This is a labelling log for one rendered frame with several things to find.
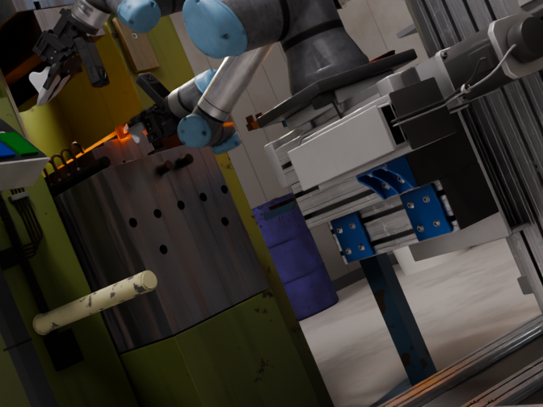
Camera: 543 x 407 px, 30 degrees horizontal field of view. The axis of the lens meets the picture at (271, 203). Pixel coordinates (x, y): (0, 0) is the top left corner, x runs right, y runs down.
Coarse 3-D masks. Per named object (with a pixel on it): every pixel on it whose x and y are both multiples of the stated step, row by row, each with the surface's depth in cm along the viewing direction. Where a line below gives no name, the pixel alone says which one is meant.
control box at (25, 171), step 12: (0, 120) 228; (0, 132) 221; (24, 156) 219; (36, 156) 223; (0, 168) 208; (12, 168) 213; (24, 168) 219; (36, 168) 224; (0, 180) 212; (12, 180) 217; (24, 180) 223
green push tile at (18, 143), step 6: (6, 132) 222; (12, 132) 224; (0, 138) 218; (6, 138) 219; (12, 138) 221; (18, 138) 223; (6, 144) 218; (12, 144) 218; (18, 144) 220; (24, 144) 222; (18, 150) 217; (24, 150) 219; (30, 150) 221; (36, 150) 224
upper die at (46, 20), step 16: (32, 16) 257; (48, 16) 259; (16, 32) 263; (32, 32) 258; (0, 48) 269; (16, 48) 264; (0, 64) 270; (16, 64) 266; (32, 64) 269; (16, 80) 280
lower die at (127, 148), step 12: (108, 144) 260; (120, 144) 263; (132, 144) 265; (144, 144) 268; (84, 156) 258; (96, 156) 256; (108, 156) 259; (120, 156) 261; (132, 156) 264; (144, 156) 267; (60, 168) 265; (72, 168) 262
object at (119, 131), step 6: (120, 126) 263; (114, 132) 265; (120, 132) 262; (126, 132) 262; (108, 138) 267; (120, 138) 262; (96, 144) 270; (84, 150) 274; (78, 156) 277; (66, 162) 281
